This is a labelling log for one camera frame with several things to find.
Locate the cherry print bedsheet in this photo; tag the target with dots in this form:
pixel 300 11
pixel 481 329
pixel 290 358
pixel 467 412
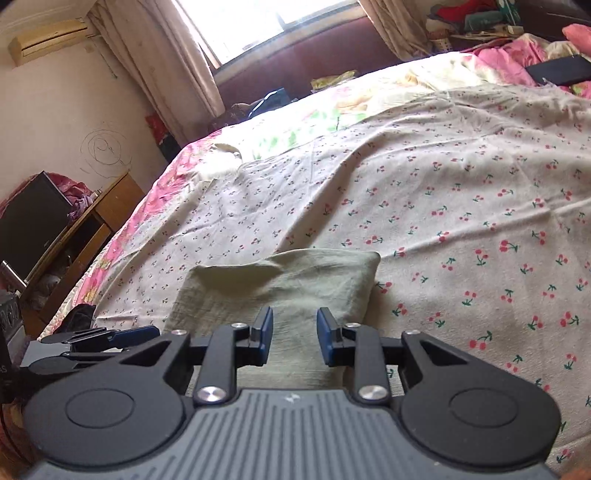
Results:
pixel 415 194

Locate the pink pillow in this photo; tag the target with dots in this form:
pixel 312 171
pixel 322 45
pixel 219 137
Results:
pixel 578 33

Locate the white basket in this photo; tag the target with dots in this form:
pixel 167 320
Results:
pixel 438 42

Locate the yellow green cloth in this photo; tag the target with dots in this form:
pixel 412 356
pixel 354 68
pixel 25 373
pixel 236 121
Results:
pixel 332 81

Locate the red cloth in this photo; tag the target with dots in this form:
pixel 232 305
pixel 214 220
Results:
pixel 452 11

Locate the wooden cabinet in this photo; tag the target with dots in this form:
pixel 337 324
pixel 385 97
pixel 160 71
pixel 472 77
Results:
pixel 124 194

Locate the bright window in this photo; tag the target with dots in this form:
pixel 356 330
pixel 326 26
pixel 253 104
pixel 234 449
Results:
pixel 268 23

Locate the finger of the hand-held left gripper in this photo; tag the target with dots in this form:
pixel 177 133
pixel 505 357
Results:
pixel 51 360
pixel 136 334

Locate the blue cloth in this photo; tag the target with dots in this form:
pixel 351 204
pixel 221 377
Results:
pixel 270 102

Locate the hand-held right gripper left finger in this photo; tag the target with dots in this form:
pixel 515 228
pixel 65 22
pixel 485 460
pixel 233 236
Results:
pixel 264 334

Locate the green cloth roll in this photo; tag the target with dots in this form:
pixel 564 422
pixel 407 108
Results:
pixel 482 19

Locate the beige curtain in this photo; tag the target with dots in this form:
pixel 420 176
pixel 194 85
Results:
pixel 392 27
pixel 157 60

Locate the pink patterned cloth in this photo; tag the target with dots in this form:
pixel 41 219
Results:
pixel 74 189

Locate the maroon headboard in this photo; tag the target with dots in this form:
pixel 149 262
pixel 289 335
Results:
pixel 295 64

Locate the beige air conditioner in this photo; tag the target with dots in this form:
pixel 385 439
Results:
pixel 46 41

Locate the pale green pants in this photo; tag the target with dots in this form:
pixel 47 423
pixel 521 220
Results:
pixel 286 286

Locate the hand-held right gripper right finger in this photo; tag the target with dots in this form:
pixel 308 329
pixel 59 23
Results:
pixel 324 334

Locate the black television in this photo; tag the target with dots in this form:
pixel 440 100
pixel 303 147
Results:
pixel 27 221

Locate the red wall hanging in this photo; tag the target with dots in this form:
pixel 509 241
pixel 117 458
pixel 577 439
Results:
pixel 156 127

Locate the flat black case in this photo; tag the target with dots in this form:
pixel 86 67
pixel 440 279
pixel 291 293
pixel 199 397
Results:
pixel 558 70

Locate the crumpled pink blanket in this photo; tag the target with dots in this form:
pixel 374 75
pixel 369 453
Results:
pixel 508 57

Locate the pink floral quilt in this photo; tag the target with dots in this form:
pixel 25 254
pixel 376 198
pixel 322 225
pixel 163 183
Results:
pixel 152 194

